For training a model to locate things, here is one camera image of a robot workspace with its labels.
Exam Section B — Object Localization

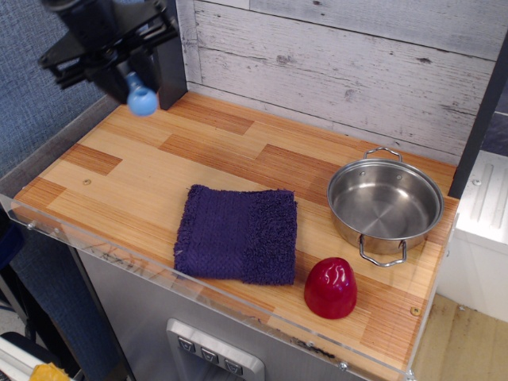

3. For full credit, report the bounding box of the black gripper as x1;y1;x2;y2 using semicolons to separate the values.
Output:
39;1;175;104

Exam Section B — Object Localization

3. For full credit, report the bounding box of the blue and grey spoon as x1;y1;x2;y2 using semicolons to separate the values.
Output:
125;71;158;117

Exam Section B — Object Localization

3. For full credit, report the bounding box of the stainless steel pot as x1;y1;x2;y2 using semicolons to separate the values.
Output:
326;147;445;268

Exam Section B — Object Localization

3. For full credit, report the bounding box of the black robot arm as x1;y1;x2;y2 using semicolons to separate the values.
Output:
39;1;179;105

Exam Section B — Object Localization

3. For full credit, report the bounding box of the purple towel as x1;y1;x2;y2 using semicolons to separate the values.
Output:
174;184;297;286

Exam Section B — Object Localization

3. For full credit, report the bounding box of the stainless steel cabinet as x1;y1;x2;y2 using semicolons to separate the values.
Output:
72;244;377;380

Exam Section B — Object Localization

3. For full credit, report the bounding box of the clear acrylic guard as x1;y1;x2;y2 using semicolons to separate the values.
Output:
1;93;458;380

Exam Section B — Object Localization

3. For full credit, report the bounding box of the silver control panel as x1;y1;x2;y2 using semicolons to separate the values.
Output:
166;318;265;380

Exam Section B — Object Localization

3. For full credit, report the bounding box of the red plastic pepper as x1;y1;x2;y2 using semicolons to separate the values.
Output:
304;257;357;319

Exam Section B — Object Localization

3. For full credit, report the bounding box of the white side cabinet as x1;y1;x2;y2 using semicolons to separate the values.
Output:
437;151;507;321

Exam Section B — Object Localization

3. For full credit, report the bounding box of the dark left post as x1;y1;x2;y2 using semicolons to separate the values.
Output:
154;1;187;110

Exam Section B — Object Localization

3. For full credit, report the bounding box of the dark post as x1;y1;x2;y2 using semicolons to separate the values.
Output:
154;1;187;110
447;0;508;198

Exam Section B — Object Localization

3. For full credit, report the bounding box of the dark right post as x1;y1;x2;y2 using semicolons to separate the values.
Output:
447;0;508;198

